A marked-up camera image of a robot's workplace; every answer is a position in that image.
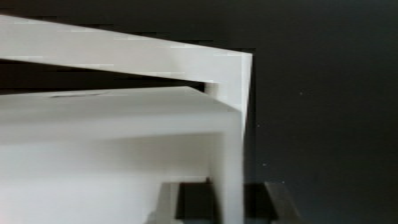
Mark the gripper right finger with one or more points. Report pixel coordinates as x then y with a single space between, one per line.
269 203

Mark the white drawer cabinet frame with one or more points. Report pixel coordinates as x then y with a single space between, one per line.
103 146

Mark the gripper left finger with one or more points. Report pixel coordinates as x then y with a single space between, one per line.
187 204

